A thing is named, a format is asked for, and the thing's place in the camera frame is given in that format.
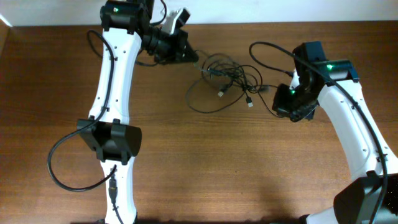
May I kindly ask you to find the black cable bundle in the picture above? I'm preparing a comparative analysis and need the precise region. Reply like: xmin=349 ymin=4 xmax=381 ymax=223
xmin=185 ymin=49 xmax=285 ymax=119

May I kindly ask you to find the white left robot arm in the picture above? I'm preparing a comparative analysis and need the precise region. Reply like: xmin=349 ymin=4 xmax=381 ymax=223
xmin=78 ymin=1 xmax=198 ymax=223

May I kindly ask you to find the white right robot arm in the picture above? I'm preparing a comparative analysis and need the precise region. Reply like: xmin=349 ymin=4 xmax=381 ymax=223
xmin=272 ymin=41 xmax=397 ymax=223

